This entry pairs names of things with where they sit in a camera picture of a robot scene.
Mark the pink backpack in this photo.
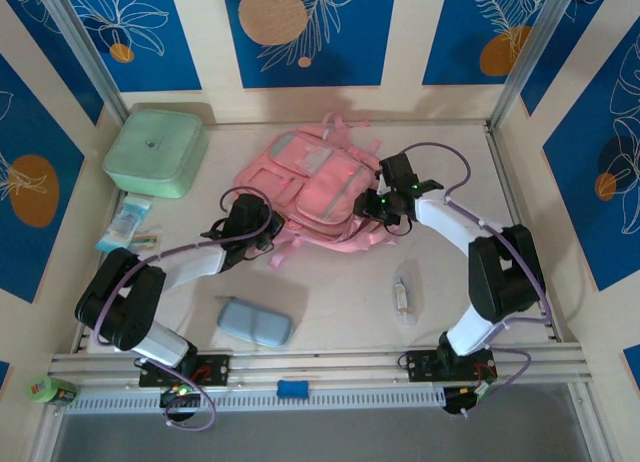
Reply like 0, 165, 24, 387
233, 111, 417, 272

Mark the grey blue pencil case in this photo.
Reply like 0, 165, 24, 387
213, 295, 294, 350

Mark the small colourful supplies packet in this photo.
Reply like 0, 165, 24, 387
130, 226, 164, 256

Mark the mint green square case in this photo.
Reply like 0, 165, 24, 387
101, 108, 209, 200

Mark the blue white tissue packet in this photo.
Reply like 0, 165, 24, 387
94, 195, 153, 256

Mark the small blue block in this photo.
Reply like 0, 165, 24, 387
275, 379, 312, 400

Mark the black electronics module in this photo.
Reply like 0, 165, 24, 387
441, 381, 500, 419
158, 385, 202, 424

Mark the green tape roll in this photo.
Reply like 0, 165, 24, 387
26, 374, 62, 406

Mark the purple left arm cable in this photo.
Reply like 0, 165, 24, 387
91, 186, 277, 433

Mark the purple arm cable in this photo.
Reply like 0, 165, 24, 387
399, 141, 555, 419
91, 186, 277, 433

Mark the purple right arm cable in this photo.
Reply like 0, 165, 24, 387
399, 141, 555, 419

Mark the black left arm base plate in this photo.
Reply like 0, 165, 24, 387
138, 353, 232, 389

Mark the aluminium mounting rail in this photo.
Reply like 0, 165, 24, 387
47, 342, 587, 384

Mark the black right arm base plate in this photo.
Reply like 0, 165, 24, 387
405, 348, 499, 384

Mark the white slotted cable duct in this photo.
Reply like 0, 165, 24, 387
63, 384, 447, 416

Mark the aluminium frame post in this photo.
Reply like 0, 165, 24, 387
35, 0, 129, 129
485, 0, 585, 132

